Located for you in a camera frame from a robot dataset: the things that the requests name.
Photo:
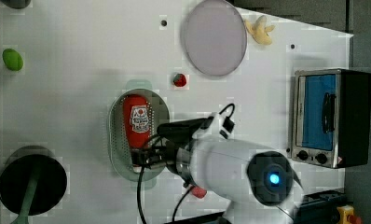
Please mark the green lime toy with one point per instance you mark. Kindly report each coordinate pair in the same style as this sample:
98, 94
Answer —
12, 60

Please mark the red ketchup bottle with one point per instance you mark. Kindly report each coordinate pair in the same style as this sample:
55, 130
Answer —
136, 120

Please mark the pink strawberry toy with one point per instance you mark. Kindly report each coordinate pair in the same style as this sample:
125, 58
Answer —
198, 192

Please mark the dark round object top left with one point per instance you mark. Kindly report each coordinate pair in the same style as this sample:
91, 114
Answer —
16, 4

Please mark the yellow peeled banana toy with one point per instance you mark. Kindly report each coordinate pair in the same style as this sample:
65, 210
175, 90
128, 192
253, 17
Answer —
260, 30

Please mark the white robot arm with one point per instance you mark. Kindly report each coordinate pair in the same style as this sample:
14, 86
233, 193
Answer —
259, 182

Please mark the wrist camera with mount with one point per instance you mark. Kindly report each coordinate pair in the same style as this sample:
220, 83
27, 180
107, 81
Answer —
217, 124

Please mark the black pan with green handle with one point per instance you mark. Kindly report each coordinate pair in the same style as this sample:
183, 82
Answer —
32, 183

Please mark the green oval strainer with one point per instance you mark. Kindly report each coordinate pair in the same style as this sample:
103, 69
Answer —
119, 151

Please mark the silver toaster oven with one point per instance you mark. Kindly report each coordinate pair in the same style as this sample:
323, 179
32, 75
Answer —
331, 118

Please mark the yellow red emergency button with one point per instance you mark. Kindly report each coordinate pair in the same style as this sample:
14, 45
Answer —
347, 216

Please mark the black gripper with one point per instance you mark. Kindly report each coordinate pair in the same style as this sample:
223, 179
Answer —
154, 157

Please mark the round grey plate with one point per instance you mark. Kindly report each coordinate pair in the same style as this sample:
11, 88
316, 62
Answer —
214, 37

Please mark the red strawberry toy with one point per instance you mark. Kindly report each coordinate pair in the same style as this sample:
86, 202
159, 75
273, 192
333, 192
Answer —
179, 80

